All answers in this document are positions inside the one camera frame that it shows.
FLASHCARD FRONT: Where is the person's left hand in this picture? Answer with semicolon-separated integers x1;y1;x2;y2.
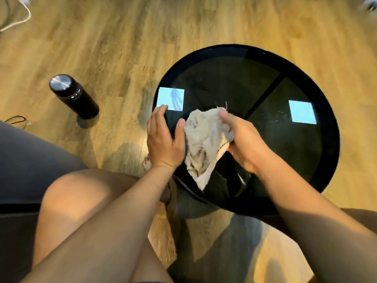
146;105;187;170

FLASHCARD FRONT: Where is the person's right hand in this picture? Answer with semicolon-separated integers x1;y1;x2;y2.
219;109;270;175

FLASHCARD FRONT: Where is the white stained cleaning cloth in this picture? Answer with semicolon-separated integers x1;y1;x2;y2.
184;102;235;191

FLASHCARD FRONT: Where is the round black glass side table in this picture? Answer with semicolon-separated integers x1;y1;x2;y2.
152;44;341;218

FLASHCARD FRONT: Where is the person's left forearm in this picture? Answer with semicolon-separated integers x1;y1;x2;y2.
20;163;175;283

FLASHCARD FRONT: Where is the person's right forearm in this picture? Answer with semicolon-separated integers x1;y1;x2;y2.
253;153;377;283

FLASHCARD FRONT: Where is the black insulated bottle, steel lid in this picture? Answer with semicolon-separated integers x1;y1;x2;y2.
49;74;100;120

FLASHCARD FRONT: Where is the person's left leg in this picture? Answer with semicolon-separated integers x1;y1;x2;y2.
31;169;175;283

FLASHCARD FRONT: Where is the white and black object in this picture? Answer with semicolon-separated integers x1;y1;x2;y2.
359;0;377;12

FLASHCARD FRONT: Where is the thin black hair tie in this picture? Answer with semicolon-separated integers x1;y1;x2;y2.
4;115;32;127

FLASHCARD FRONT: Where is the white cable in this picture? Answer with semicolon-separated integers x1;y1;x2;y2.
0;0;32;33

